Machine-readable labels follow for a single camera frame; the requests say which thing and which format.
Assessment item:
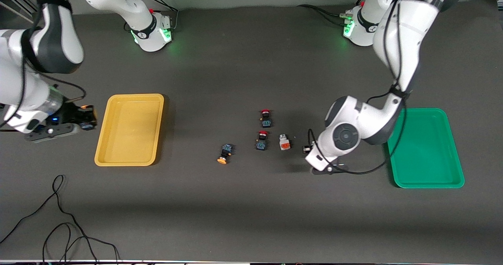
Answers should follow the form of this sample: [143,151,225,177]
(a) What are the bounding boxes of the yellow plastic tray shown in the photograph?
[94,94,165,167]

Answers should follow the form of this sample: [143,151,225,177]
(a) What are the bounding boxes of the green plastic tray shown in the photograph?
[387,108,465,189]

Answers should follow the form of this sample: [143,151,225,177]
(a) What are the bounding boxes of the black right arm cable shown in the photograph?
[20,0,87,102]

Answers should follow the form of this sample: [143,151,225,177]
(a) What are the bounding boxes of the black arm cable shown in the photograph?
[20,0,87,102]
[307,0,411,175]

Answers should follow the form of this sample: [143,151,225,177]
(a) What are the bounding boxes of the thin black table cable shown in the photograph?
[0,174,99,265]
[42,223,120,265]

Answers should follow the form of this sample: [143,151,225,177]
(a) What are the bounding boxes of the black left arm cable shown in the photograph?
[307,0,411,175]

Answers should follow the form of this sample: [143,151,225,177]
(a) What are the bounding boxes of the grey metal frame rail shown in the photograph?
[0,0,36,24]

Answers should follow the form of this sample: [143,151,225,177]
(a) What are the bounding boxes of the black right arm base cables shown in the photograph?
[124,0,180,33]

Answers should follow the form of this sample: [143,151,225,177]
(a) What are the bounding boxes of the black arm base cables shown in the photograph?
[296,0,368,26]
[124,0,180,33]

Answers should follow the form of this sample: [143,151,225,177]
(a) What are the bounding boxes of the black left arm base cables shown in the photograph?
[296,0,368,26]

